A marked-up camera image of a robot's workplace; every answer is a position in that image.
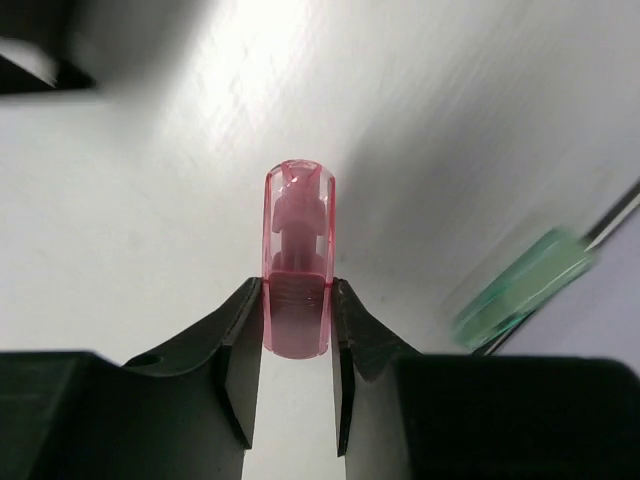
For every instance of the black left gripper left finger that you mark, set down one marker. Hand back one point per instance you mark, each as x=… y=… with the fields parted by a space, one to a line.
x=185 y=409

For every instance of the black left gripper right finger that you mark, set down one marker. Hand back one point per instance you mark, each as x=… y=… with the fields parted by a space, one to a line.
x=404 y=414

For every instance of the green translucent eraser case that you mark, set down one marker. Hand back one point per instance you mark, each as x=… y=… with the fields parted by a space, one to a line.
x=554 y=261

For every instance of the pink translucent eraser case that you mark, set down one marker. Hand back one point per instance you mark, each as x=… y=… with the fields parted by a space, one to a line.
x=298 y=258

